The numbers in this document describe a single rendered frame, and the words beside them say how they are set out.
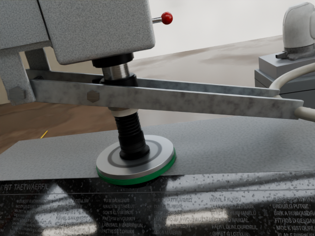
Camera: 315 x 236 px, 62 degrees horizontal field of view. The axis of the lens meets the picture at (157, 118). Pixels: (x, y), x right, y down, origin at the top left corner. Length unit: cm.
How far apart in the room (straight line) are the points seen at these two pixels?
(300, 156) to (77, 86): 54
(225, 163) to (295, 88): 95
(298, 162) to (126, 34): 47
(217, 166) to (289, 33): 112
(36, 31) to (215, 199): 51
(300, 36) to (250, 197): 116
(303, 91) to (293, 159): 92
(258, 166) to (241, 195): 8
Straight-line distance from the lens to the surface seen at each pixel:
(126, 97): 60
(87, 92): 60
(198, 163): 68
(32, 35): 57
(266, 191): 63
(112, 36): 53
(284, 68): 156
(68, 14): 54
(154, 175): 64
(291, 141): 76
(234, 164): 66
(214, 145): 75
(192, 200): 63
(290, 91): 155
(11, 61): 61
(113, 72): 62
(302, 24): 163
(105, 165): 70
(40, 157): 94
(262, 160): 68
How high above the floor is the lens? 123
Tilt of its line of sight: 21 degrees down
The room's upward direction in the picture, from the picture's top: 11 degrees counter-clockwise
